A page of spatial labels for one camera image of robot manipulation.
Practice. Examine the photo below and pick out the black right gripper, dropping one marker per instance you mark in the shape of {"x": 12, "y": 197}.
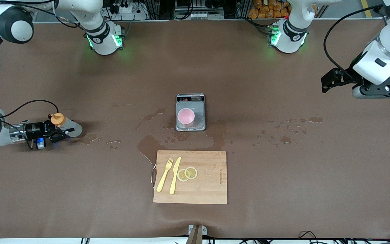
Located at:
{"x": 34, "y": 130}

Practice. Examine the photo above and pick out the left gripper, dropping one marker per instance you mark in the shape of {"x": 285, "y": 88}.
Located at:
{"x": 346, "y": 76}

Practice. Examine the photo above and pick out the sauce bottle with orange cap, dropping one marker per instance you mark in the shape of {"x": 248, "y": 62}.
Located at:
{"x": 71, "y": 128}

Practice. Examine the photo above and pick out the pink cup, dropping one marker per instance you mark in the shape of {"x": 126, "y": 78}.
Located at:
{"x": 185, "y": 117}

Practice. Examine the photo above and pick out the brown table mat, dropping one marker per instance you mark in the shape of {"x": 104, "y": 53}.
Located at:
{"x": 80, "y": 203}

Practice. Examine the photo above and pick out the orange snack bags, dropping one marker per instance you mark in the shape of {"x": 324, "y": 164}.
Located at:
{"x": 266, "y": 10}

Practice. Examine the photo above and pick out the yellow plastic fork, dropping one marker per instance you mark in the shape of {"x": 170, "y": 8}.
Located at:
{"x": 164, "y": 179}

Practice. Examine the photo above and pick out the yellow plastic knife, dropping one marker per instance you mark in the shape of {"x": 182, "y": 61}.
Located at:
{"x": 174, "y": 179}

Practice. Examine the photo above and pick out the lemon slice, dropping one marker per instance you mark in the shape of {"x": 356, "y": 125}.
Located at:
{"x": 182, "y": 175}
{"x": 192, "y": 173}

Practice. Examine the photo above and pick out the white power strip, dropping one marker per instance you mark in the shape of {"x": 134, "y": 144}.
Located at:
{"x": 127, "y": 9}

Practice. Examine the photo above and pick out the silver kitchen scale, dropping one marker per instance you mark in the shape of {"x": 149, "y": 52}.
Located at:
{"x": 200, "y": 115}

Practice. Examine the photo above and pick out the wooden cutting board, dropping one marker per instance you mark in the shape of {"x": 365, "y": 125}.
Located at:
{"x": 208, "y": 189}

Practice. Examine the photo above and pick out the table edge mounting bracket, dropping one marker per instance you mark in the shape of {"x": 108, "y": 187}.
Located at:
{"x": 196, "y": 234}

